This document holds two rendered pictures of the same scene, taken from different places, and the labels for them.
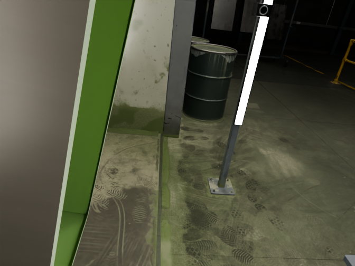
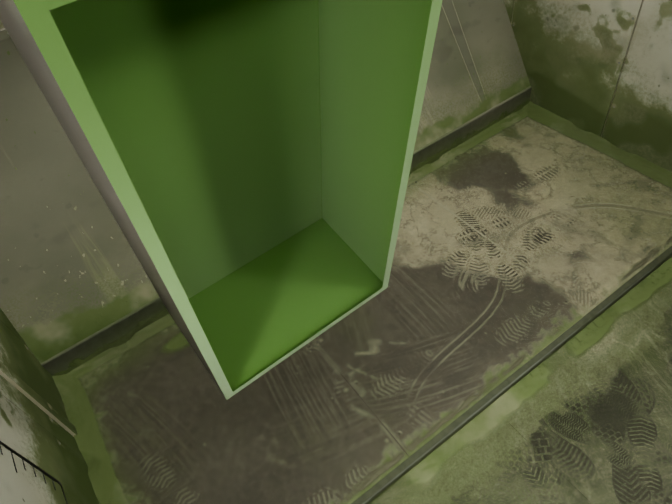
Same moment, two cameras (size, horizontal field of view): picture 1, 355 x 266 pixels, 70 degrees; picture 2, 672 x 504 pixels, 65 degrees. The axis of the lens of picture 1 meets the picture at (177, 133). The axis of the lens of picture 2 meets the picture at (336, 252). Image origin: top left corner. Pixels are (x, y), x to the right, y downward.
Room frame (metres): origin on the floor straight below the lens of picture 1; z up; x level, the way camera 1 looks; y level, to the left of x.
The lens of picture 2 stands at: (0.29, -0.55, 1.80)
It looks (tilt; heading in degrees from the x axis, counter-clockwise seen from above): 47 degrees down; 68
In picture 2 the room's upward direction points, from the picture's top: 10 degrees counter-clockwise
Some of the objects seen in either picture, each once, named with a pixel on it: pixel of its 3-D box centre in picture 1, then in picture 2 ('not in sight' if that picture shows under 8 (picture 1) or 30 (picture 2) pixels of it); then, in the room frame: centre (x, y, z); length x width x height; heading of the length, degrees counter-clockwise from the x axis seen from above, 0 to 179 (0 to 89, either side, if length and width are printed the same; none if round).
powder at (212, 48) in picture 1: (213, 49); not in sight; (3.25, -0.31, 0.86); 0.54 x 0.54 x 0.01
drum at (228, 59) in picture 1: (208, 82); not in sight; (3.24, -0.32, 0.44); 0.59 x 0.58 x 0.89; 20
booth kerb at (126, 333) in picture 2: not in sight; (330, 210); (0.99, 1.13, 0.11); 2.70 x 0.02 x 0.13; 6
